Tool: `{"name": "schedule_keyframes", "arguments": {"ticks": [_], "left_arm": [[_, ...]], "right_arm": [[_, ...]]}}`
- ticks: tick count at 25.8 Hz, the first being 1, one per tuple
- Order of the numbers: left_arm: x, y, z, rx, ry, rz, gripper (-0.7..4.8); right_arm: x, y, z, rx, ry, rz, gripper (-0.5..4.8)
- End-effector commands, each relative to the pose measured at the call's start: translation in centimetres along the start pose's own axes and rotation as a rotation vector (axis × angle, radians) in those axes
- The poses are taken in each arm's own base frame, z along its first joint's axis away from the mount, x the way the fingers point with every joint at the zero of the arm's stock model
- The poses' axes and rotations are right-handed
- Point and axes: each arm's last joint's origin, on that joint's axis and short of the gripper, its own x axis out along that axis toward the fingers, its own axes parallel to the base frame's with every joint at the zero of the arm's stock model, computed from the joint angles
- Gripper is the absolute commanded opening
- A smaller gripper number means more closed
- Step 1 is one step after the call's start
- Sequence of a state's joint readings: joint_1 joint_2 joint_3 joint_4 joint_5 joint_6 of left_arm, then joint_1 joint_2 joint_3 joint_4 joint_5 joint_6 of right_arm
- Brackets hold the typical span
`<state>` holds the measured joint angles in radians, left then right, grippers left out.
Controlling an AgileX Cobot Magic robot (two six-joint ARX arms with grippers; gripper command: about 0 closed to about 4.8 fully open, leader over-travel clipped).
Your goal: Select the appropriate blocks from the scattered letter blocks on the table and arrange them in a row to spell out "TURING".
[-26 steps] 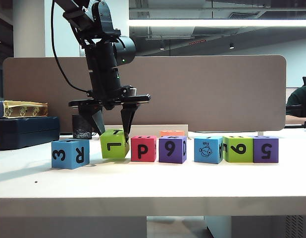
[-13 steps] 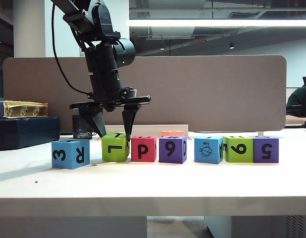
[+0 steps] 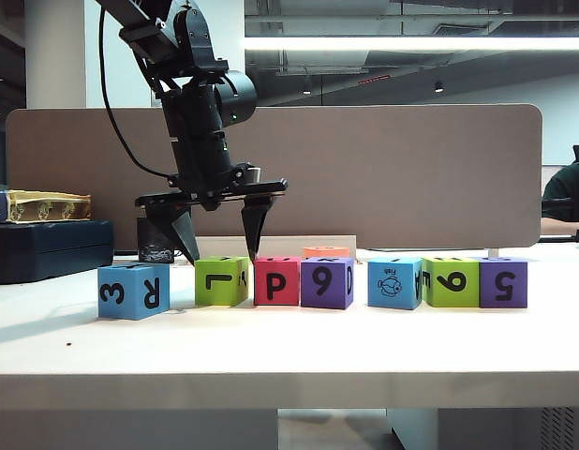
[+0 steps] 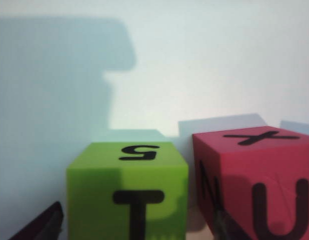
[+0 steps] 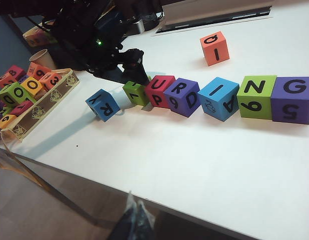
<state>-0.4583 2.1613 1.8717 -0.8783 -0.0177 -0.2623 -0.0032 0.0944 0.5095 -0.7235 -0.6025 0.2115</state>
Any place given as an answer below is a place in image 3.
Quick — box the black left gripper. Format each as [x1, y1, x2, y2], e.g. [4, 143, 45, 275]
[134, 130, 290, 266]

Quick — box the green foam block K T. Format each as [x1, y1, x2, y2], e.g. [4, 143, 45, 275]
[194, 256, 250, 308]

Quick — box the red foam block U N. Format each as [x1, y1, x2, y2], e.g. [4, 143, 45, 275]
[253, 256, 303, 307]

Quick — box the purple foam block M R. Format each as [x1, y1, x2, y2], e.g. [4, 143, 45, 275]
[300, 256, 355, 310]

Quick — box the blue foam block fish A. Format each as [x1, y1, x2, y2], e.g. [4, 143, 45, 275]
[367, 256, 424, 311]

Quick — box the black mug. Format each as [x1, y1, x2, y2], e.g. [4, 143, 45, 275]
[137, 216, 179, 263]

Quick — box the blue foam block Y 3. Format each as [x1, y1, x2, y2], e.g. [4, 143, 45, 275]
[96, 262, 171, 322]

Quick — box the orange foam block 7 I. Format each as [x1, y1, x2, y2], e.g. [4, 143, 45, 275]
[302, 247, 351, 260]

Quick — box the yellow fabric storage bag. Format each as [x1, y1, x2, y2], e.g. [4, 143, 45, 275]
[6, 189, 94, 225]

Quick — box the dark blue hard case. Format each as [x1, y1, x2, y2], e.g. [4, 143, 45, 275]
[0, 219, 116, 286]

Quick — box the green foam block 9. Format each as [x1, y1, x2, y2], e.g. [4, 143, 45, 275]
[421, 256, 482, 309]

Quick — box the ceiling light strip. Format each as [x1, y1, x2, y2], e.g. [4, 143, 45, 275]
[245, 36, 579, 52]

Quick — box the white desk leg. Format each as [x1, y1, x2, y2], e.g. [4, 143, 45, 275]
[386, 408, 439, 450]

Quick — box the brown desk divider panel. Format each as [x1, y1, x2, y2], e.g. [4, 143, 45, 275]
[6, 103, 544, 250]

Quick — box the purple foam block 5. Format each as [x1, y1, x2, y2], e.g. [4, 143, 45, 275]
[479, 256, 529, 309]

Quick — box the person in dark green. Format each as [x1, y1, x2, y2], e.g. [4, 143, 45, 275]
[541, 157, 579, 235]

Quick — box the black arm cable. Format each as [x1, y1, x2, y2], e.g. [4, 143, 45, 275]
[97, 8, 178, 179]

